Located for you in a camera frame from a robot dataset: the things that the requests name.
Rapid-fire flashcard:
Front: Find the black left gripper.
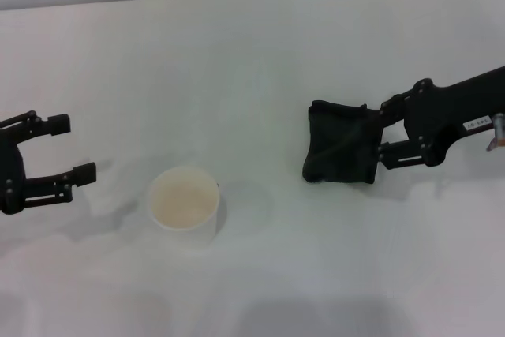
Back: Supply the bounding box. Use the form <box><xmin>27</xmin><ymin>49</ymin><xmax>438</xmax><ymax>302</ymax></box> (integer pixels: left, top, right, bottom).
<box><xmin>0</xmin><ymin>110</ymin><xmax>98</xmax><ymax>215</ymax></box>

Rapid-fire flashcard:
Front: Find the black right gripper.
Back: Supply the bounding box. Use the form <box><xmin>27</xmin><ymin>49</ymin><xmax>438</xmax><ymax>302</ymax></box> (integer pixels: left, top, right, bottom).
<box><xmin>377</xmin><ymin>64</ymin><xmax>505</xmax><ymax>170</ymax></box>

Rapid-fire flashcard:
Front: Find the dark blue rag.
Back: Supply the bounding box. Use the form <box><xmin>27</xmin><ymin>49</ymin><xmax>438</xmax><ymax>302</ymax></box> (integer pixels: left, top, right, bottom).
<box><xmin>301</xmin><ymin>100</ymin><xmax>386</xmax><ymax>185</ymax></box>

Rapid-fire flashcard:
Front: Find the white paper cup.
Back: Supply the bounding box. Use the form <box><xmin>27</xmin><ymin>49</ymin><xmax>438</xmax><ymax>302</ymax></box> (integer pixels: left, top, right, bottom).
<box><xmin>149</xmin><ymin>166</ymin><xmax>229</xmax><ymax>247</ymax></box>

